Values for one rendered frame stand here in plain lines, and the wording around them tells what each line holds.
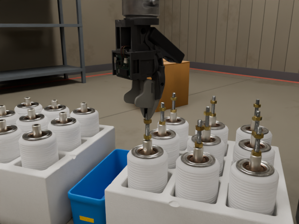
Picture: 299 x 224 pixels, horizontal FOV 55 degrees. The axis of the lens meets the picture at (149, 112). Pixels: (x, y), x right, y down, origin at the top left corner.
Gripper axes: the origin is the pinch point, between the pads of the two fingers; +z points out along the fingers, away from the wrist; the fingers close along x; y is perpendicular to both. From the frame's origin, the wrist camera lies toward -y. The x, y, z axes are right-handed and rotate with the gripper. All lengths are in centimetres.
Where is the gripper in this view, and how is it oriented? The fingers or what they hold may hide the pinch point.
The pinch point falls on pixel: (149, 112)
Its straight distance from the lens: 64.2
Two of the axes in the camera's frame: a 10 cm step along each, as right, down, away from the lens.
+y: -7.9, 1.8, -5.9
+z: 0.0, 9.6, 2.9
